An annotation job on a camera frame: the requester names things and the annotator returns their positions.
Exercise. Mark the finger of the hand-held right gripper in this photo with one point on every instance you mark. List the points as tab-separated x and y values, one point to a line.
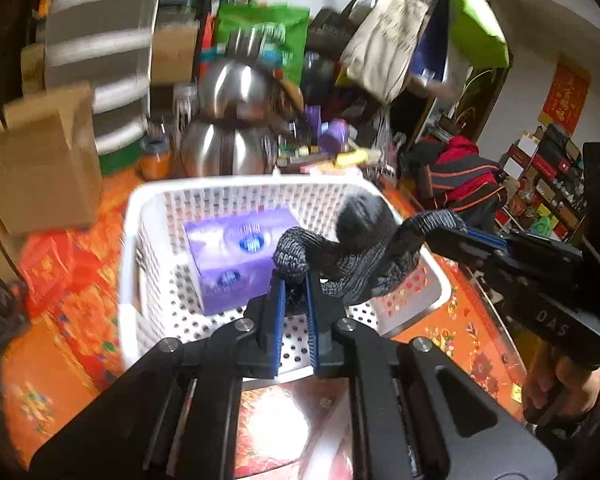
487	238
460	252

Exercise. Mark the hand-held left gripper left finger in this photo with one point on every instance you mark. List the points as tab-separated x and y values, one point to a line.
278	320

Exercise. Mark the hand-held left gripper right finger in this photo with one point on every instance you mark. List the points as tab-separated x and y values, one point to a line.
312	320

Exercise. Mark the grey knit glove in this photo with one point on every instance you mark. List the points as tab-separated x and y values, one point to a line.
365	260

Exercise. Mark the white perforated plastic basket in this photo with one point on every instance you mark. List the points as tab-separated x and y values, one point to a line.
150	260

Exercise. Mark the person's right hand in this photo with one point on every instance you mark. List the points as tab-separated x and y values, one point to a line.
545	390

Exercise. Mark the red black striped jacket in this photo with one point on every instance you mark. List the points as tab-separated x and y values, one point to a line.
465	175

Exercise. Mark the shelf of boxed goods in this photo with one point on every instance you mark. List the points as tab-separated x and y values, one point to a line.
545	180

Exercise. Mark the purple tissue pack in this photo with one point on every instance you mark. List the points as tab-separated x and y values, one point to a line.
220	260

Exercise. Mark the clear plastic bag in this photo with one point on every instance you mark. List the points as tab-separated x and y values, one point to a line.
387	135

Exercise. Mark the yellow oblong object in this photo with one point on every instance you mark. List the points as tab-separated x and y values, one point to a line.
352	157

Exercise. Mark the purple plastic object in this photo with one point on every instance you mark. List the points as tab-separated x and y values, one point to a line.
330	132

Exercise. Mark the large steel kettle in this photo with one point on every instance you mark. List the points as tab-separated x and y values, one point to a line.
215	147

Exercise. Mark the dark blue bag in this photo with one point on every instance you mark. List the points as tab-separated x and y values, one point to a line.
432	45

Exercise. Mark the jar with orange contents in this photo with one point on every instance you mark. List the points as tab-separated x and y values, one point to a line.
155	160

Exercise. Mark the orange floral tablecloth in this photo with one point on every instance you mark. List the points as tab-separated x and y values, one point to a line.
70	300

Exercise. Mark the bright green bag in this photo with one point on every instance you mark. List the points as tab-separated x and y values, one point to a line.
475	25

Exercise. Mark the beige canvas tote bag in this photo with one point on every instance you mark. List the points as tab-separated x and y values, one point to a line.
390	35

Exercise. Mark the clear glass jar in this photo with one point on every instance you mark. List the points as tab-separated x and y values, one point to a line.
184	105

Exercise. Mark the small steel kettle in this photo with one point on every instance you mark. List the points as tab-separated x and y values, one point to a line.
235	87

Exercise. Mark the brown cardboard box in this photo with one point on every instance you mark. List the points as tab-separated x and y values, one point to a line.
40	170

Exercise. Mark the flat cardboard box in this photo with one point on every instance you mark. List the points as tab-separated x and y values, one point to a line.
175	55

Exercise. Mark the green shopping bag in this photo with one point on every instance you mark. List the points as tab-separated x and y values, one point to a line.
275	30

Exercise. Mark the grey white drawer unit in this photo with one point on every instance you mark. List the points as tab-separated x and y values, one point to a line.
100	50

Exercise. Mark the red wall poster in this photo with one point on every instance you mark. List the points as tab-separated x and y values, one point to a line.
567	97

